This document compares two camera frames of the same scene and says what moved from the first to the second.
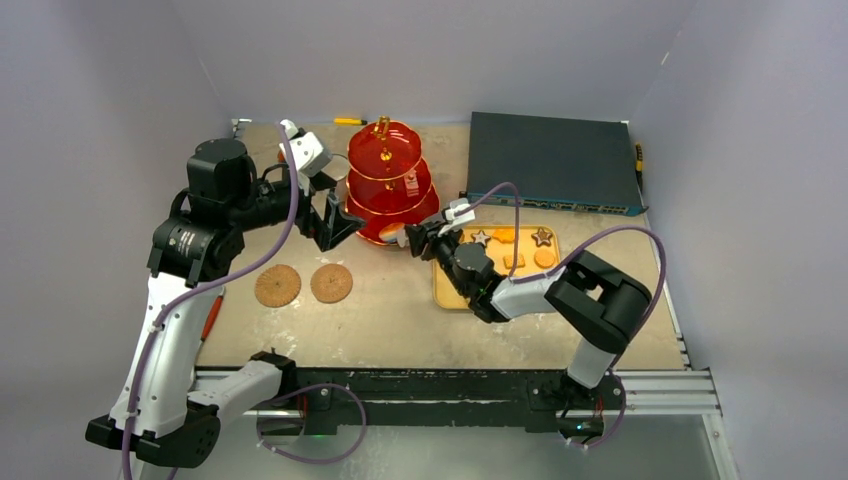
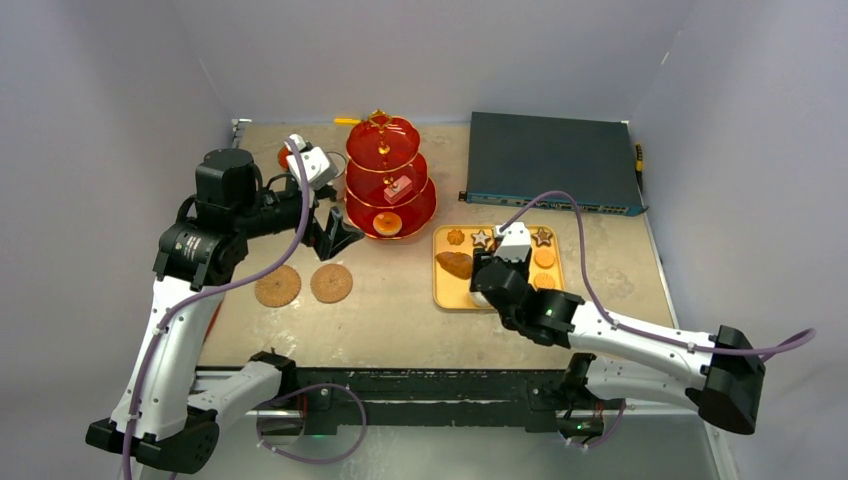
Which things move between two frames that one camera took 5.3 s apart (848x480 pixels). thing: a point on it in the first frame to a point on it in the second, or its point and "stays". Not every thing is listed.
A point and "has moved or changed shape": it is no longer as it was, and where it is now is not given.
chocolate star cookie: [541, 237] stays
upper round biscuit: [544, 259] stays
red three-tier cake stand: [388, 181] stays
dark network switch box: [571, 164] stays
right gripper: [429, 237] to [494, 278]
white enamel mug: [338, 168] stays
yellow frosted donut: [389, 233] has moved or changed shape
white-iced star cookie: [480, 237] stays
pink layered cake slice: [411, 183] to [398, 189]
